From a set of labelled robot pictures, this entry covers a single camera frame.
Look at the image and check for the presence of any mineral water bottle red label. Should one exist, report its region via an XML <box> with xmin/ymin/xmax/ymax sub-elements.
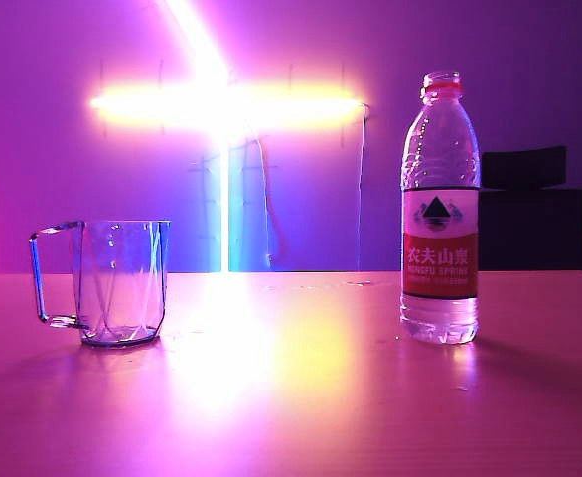
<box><xmin>399</xmin><ymin>71</ymin><xmax>482</xmax><ymax>346</ymax></box>

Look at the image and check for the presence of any clear plastic octagonal mug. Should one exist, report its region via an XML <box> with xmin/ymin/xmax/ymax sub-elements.
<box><xmin>28</xmin><ymin>219</ymin><xmax>172</xmax><ymax>350</ymax></box>

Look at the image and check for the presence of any vertical cyan neon light tube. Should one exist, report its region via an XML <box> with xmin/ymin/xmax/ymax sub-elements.
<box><xmin>218</xmin><ymin>136</ymin><xmax>246</xmax><ymax>273</ymax></box>

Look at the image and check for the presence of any horizontal yellow neon light tube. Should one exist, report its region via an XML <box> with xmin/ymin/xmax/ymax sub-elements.
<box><xmin>88</xmin><ymin>82</ymin><xmax>372</xmax><ymax>126</ymax></box>

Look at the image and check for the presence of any diagonal white neon light tube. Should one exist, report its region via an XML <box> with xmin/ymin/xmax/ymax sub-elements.
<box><xmin>155</xmin><ymin>0</ymin><xmax>240</xmax><ymax>88</ymax></box>

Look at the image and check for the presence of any black office chair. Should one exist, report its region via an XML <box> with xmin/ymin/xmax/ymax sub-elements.
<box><xmin>477</xmin><ymin>145</ymin><xmax>582</xmax><ymax>273</ymax></box>

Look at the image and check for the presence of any curved hanging white wire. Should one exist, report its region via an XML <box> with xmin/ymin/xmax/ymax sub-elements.
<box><xmin>248</xmin><ymin>126</ymin><xmax>282</xmax><ymax>272</ymax></box>

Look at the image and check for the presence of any thin straight hanging wire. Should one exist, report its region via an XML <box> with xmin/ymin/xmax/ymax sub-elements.
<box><xmin>355</xmin><ymin>102</ymin><xmax>370</xmax><ymax>273</ymax></box>

